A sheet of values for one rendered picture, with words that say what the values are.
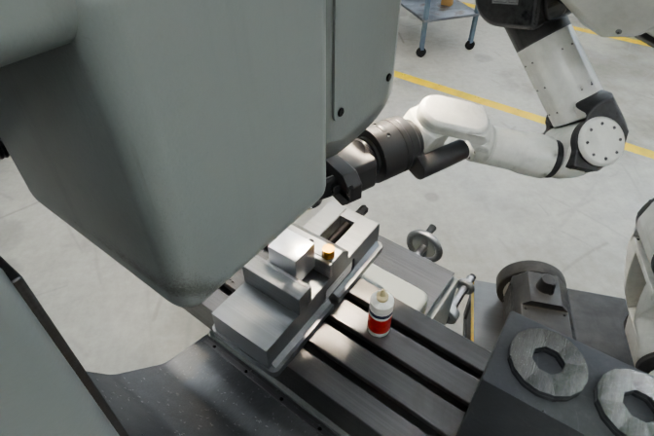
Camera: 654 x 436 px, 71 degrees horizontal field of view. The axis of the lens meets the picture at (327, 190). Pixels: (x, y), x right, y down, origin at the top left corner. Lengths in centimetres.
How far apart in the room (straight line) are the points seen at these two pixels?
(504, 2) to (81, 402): 76
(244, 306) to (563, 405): 48
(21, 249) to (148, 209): 236
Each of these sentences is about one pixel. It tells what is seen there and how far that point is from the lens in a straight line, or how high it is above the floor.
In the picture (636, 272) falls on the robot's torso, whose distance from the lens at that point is 122.
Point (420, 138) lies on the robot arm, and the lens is 72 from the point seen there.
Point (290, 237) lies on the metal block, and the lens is 79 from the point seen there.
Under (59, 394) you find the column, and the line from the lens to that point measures 27.
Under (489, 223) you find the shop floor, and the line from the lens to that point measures 249.
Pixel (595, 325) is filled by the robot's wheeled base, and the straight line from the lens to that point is 148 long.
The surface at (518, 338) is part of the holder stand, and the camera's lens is 66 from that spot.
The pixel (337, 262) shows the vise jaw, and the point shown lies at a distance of 82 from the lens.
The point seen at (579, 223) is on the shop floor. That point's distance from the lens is 268.
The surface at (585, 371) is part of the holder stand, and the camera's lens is 67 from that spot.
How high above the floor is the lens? 165
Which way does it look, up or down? 41 degrees down
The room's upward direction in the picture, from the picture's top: straight up
